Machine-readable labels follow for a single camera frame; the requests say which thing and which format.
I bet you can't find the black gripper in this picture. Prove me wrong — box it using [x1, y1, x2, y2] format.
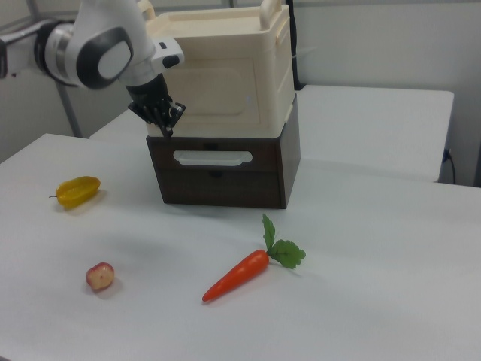
[125, 73, 187, 139]

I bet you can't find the cream cabinet door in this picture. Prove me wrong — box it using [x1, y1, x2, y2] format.
[162, 56, 264, 129]

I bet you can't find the cream plastic cabinet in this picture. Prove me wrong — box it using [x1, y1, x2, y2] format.
[137, 0, 296, 138]

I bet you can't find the dark brown drawer box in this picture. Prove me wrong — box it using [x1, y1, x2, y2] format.
[145, 93, 301, 210]

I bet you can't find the yellow star fruit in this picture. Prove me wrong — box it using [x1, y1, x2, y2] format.
[48, 175, 101, 210]

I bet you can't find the orange carrot with leaves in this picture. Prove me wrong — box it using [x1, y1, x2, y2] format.
[201, 213, 307, 303]

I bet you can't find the pink apple half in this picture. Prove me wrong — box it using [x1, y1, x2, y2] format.
[86, 262, 115, 293]

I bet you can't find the white drawer handle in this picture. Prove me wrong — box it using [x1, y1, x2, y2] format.
[172, 150, 253, 167]

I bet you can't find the grey flexible hose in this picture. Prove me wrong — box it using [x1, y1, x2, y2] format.
[0, 18, 52, 46]

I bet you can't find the black wall cable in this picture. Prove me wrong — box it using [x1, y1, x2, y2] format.
[444, 148, 457, 185]

